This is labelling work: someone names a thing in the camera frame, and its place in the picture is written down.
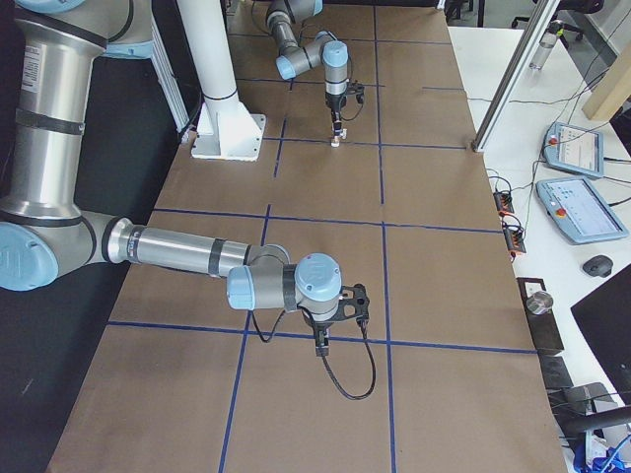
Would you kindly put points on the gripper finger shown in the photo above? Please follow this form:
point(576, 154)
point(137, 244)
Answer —
point(321, 343)
point(336, 122)

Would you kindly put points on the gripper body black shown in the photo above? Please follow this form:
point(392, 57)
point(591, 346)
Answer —
point(319, 327)
point(333, 103)

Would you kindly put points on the brass valve white PPR ends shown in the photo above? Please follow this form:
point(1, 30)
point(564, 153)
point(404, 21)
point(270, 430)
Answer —
point(338, 137)

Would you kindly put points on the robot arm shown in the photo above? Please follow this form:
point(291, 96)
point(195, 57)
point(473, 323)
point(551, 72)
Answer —
point(325, 49)
point(126, 155)

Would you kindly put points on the orange black connector strip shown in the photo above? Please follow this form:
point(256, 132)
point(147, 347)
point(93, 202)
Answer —
point(512, 228)

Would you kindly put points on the clear water bottle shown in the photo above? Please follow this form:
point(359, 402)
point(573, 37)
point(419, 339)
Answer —
point(546, 44)

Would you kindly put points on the steel cylinder weight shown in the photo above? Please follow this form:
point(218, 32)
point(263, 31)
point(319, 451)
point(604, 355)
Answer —
point(539, 303)

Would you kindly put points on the black box on table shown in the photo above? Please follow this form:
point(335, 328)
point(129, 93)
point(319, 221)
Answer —
point(543, 328)

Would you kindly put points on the far teach pendant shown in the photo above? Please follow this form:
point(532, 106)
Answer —
point(574, 149)

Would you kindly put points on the teach pendant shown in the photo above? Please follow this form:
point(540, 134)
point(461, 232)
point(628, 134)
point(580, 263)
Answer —
point(574, 149)
point(578, 210)

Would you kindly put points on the near teach pendant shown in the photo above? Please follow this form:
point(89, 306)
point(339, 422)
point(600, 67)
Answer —
point(578, 210)

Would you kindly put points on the wooden beam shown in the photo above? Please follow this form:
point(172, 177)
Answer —
point(612, 91)

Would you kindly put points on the black computer mouse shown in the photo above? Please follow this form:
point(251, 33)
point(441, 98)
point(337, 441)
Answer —
point(598, 266)

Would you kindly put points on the white pedestal column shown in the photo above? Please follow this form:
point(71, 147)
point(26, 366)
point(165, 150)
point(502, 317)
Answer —
point(225, 130)

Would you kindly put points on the aluminium frame post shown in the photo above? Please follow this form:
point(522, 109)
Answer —
point(538, 22)

